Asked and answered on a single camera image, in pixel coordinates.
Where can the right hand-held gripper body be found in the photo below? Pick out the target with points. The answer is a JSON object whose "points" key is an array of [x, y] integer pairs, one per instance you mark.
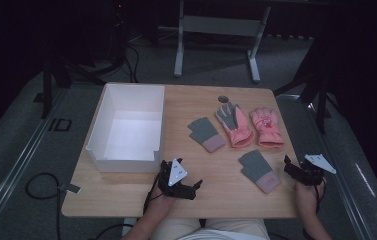
{"points": [[312, 170]]}

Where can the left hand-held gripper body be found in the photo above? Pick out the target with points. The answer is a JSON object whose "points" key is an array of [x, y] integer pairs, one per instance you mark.
{"points": [[177, 181]]}

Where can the white box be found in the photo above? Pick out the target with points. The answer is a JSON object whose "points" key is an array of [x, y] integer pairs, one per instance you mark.
{"points": [[132, 133]]}

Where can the pink glove with grey palm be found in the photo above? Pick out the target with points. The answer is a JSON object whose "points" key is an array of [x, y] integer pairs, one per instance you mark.
{"points": [[239, 130]]}

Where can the person's left hand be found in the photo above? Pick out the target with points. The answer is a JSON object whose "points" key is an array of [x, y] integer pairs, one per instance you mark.
{"points": [[162, 201]]}

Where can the person's right hand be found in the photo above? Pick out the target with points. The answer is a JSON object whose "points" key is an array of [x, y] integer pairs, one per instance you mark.
{"points": [[306, 196]]}

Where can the grey glove with pink cuff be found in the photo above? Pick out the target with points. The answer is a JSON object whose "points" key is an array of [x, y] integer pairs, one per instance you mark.
{"points": [[204, 131], [257, 168]]}

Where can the pink glove with red print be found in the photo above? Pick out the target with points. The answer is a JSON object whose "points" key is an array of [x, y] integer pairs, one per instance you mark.
{"points": [[267, 128]]}

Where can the person's beige pants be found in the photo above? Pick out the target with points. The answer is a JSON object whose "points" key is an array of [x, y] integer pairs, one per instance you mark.
{"points": [[209, 226]]}

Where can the person's white shirt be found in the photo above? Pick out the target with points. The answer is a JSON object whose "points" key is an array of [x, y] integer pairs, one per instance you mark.
{"points": [[222, 236]]}

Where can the black tripod stand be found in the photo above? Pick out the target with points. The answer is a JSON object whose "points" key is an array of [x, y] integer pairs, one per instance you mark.
{"points": [[46, 86], [321, 100]]}

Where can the small grey floor tag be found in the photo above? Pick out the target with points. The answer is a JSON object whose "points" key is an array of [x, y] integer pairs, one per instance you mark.
{"points": [[71, 188]]}

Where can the metal floor rail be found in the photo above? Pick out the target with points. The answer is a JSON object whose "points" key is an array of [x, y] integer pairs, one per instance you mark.
{"points": [[19, 163], [339, 176]]}

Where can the grey metal table frame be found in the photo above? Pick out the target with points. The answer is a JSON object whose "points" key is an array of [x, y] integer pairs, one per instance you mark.
{"points": [[221, 26]]}

